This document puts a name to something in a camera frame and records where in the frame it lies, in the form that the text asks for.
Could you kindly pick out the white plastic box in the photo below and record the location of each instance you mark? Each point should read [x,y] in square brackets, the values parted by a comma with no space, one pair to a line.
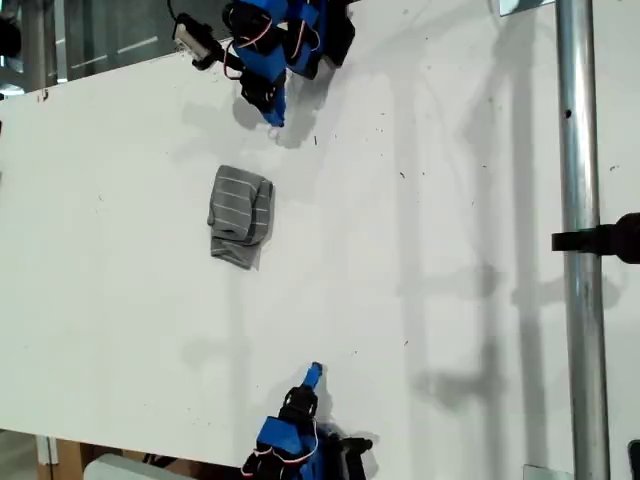
[120,470]

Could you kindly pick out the black clamp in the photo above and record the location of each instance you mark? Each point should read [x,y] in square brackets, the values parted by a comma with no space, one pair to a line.
[600,242]

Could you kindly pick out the black box at table edge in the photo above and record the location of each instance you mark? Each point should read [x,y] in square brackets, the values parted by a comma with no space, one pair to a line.
[635,460]

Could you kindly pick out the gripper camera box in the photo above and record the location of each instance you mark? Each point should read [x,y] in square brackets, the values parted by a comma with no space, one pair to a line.
[356,450]
[192,35]

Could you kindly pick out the grey striped towel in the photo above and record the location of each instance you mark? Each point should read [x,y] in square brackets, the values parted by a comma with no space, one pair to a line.
[237,215]

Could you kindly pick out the black round object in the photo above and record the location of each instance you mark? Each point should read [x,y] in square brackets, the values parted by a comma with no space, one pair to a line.
[7,37]

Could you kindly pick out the wooden table leg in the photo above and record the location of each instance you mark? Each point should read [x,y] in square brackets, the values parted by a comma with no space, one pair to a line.
[67,460]

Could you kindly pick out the steel post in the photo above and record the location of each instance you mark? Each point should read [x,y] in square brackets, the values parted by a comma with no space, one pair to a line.
[582,300]

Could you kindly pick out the black camera stalk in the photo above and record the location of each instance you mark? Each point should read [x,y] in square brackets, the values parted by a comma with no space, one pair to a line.
[220,52]

